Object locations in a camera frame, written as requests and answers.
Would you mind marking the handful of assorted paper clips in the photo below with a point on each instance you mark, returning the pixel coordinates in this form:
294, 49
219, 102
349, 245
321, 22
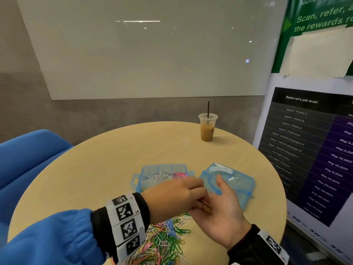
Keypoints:
206, 207

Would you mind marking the black drinking straw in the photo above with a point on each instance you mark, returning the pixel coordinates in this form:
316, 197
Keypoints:
208, 108

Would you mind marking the wrist marker band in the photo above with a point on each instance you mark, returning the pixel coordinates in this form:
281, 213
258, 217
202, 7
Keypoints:
273, 246
127, 226

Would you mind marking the blue upholstered chair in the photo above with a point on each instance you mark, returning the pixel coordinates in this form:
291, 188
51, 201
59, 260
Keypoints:
22, 168

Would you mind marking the pile of coloured paper clips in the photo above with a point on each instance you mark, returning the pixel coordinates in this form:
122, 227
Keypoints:
160, 243

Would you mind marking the person's left forearm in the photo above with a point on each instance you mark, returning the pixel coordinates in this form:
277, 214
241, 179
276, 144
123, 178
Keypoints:
49, 240

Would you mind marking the blue transparent box lid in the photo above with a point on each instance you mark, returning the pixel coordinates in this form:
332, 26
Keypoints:
237, 182

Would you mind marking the white wall board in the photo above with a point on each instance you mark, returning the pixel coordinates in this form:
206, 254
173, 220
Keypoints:
149, 47

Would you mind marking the person's left hand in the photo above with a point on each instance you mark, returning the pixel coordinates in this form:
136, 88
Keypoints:
171, 198

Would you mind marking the round wooden table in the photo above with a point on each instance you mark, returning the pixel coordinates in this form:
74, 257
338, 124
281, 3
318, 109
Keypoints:
94, 157

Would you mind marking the person's right hand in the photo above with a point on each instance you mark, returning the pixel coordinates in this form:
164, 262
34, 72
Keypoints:
223, 220

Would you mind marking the left wrist marker band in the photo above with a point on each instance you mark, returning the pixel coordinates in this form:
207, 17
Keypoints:
127, 226

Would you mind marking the iced coffee plastic cup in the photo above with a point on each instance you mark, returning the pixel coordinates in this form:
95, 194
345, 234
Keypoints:
207, 131

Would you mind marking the bunch of pink paper clips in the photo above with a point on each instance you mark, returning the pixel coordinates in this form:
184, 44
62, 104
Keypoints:
180, 175

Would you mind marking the standing poster banner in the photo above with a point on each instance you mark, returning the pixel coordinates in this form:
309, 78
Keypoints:
314, 146

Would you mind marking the blue compartment organizer box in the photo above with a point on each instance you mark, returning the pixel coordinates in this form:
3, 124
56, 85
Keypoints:
151, 169

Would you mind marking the right wrist marker band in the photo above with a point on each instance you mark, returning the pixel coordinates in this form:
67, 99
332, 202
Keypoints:
273, 246

